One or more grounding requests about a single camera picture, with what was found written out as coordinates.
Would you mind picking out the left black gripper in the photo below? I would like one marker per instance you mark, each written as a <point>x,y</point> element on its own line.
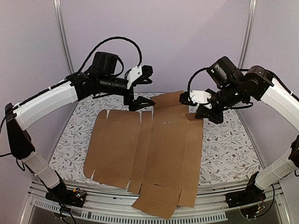
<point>135,104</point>

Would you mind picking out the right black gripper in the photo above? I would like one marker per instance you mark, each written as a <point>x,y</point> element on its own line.
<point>205,108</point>

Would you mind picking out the brown cardboard box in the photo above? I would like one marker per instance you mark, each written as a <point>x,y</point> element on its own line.
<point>158,151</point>

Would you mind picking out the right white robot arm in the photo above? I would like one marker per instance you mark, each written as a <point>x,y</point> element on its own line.
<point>245,119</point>

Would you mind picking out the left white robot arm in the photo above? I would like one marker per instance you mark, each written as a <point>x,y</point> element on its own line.
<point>19,117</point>

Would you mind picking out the floral patterned table mat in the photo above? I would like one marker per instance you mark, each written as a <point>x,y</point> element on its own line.
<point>228,154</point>

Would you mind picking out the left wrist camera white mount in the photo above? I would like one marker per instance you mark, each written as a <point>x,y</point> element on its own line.
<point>138,72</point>

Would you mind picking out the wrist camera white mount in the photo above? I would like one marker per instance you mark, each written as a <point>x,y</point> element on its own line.
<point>138,72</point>
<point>193,98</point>

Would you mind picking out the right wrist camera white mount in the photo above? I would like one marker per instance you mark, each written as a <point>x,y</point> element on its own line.
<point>193,98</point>

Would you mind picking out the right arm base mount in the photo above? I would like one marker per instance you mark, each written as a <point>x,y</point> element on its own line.
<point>251,194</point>

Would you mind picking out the right aluminium corner post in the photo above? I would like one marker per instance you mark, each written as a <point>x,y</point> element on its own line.
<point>248,32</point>

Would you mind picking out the aluminium corner post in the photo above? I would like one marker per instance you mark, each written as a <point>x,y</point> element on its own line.
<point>248,32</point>
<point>62,35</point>

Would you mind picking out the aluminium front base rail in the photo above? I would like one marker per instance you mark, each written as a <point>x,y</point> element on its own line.
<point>111,205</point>

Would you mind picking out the left aluminium corner post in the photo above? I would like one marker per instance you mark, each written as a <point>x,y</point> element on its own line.
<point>62,35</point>

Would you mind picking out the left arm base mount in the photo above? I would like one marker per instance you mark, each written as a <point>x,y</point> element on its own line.
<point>73,197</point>

